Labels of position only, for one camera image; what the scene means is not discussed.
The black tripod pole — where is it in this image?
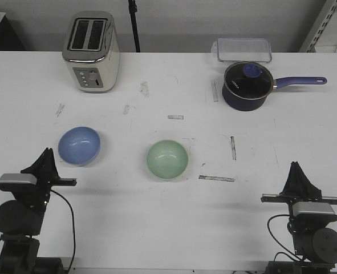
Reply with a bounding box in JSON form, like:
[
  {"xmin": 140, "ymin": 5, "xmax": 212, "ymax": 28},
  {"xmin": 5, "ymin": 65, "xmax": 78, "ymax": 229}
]
[{"xmin": 128, "ymin": 0, "xmax": 141, "ymax": 53}]

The clear plastic food container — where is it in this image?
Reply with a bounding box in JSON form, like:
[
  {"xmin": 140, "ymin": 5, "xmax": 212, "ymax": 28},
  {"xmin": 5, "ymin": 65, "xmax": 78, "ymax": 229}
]
[{"xmin": 211, "ymin": 37, "xmax": 272, "ymax": 63}]

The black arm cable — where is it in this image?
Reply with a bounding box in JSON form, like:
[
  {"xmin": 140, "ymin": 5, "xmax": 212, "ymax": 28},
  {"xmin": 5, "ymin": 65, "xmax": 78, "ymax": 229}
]
[
  {"xmin": 267, "ymin": 214, "xmax": 303, "ymax": 262},
  {"xmin": 50, "ymin": 190, "xmax": 77, "ymax": 271}
]

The green bowl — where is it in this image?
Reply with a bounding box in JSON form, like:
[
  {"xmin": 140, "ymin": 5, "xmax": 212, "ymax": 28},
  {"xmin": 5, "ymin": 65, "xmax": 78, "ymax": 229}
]
[{"xmin": 147, "ymin": 140, "xmax": 189, "ymax": 180}]

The glass pot lid blue knob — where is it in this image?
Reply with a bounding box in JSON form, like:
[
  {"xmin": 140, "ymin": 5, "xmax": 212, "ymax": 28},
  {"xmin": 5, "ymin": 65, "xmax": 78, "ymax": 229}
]
[{"xmin": 224, "ymin": 62, "xmax": 274, "ymax": 100}]

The white perforated shelf rail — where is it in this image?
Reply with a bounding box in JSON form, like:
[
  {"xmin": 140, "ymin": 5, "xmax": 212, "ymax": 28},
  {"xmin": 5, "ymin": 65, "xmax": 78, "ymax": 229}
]
[{"xmin": 298, "ymin": 1, "xmax": 337, "ymax": 53}]

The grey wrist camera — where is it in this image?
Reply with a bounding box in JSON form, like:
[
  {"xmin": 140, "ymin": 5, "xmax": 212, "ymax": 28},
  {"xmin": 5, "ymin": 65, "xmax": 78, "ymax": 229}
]
[
  {"xmin": 0, "ymin": 173, "xmax": 37, "ymax": 192},
  {"xmin": 292, "ymin": 202, "xmax": 337, "ymax": 222}
]

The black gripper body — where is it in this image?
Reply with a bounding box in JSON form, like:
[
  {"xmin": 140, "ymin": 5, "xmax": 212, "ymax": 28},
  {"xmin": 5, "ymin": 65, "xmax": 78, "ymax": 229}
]
[
  {"xmin": 21, "ymin": 164, "xmax": 77, "ymax": 206},
  {"xmin": 261, "ymin": 182, "xmax": 337, "ymax": 205}
]

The blue bowl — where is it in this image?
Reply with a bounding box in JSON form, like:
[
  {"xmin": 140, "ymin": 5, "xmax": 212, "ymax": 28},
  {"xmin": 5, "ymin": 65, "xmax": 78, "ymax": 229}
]
[{"xmin": 58, "ymin": 126, "xmax": 101, "ymax": 166}]

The cream and chrome toaster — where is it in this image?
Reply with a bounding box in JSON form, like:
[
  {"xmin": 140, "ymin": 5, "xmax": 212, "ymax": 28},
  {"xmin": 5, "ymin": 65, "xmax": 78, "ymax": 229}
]
[{"xmin": 62, "ymin": 11, "xmax": 120, "ymax": 93}]

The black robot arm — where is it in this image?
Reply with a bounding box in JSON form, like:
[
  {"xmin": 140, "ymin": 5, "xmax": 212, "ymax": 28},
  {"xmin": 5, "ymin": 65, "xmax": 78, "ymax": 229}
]
[
  {"xmin": 0, "ymin": 148, "xmax": 76, "ymax": 273},
  {"xmin": 261, "ymin": 162, "xmax": 337, "ymax": 273}
]

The dark blue saucepan with handle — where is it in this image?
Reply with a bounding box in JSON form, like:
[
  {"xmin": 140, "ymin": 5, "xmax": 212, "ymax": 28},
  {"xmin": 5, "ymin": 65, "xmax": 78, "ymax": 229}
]
[{"xmin": 222, "ymin": 61, "xmax": 327, "ymax": 111}]

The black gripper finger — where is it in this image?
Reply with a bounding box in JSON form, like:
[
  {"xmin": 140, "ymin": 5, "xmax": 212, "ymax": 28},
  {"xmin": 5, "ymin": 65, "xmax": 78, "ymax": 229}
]
[
  {"xmin": 295, "ymin": 162, "xmax": 311, "ymax": 186},
  {"xmin": 285, "ymin": 162, "xmax": 296, "ymax": 186},
  {"xmin": 47, "ymin": 148, "xmax": 56, "ymax": 168},
  {"xmin": 34, "ymin": 148, "xmax": 49, "ymax": 167}
]

